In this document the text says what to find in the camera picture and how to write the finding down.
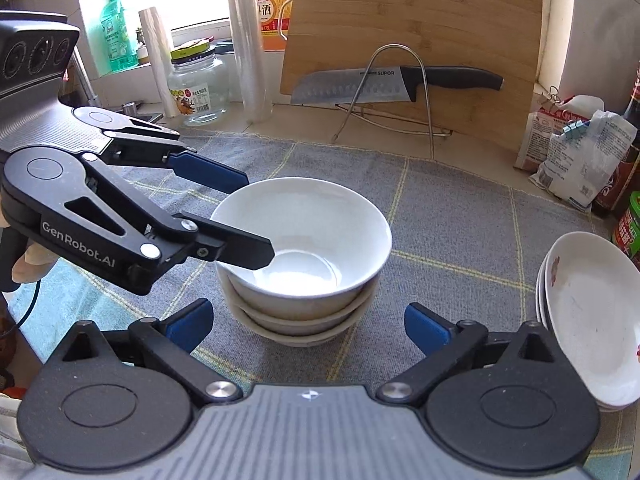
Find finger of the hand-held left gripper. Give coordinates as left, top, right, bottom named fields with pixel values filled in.
left=102, top=115, right=250, bottom=196
left=30, top=155, right=275, bottom=296

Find white bowl pink flowers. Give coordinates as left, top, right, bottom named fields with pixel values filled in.
left=220, top=270, right=379, bottom=333
left=232, top=305, right=371, bottom=347

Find green bag clip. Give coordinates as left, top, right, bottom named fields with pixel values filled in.
left=560, top=117, right=591, bottom=141

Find orange cooking wine bottle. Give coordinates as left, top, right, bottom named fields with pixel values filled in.
left=255, top=0, right=298, bottom=52

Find metal faucet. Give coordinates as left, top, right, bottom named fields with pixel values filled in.
left=65, top=52, right=101, bottom=108

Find glass jar yellow-green lid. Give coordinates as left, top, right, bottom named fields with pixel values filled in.
left=167, top=39, right=230, bottom=127

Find stack of clear plastic cups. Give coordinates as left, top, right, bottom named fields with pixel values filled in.
left=223, top=0, right=274, bottom=122

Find black-handled kitchen knife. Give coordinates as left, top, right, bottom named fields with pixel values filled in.
left=291, top=65, right=505, bottom=106

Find dark soy sauce bottle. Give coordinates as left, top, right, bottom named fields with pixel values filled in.
left=592, top=62, right=640, bottom=218

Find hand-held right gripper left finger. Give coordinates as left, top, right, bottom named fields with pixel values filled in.
left=62, top=297, right=243, bottom=406

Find white printed food bag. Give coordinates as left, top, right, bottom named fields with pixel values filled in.
left=529, top=110, right=640, bottom=212

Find metal wire rack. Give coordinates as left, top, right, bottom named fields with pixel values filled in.
left=331, top=44, right=453, bottom=158

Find plain white bowl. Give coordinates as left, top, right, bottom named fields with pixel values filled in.
left=210, top=176, right=393, bottom=313

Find bamboo cutting board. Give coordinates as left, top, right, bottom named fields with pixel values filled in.
left=279, top=0, right=544, bottom=153

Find roll of plastic bags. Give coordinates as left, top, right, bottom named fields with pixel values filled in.
left=138, top=7, right=182, bottom=120

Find green dish soap bottle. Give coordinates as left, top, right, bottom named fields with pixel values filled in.
left=95, top=0, right=139, bottom=73

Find orange printed food bag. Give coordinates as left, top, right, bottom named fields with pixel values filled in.
left=515, top=95, right=606, bottom=173

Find grey checked mat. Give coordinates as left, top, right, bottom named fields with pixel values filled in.
left=7, top=130, right=640, bottom=480

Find green-lidded sauce jar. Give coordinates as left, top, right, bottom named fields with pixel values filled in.
left=612, top=205, right=640, bottom=266

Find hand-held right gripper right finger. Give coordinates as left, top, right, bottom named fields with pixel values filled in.
left=375, top=301, right=568, bottom=406

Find black cable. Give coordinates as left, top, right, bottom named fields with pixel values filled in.
left=0, top=280, right=41, bottom=341

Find person's left hand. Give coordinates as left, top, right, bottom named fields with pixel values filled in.
left=11, top=242, right=58, bottom=286

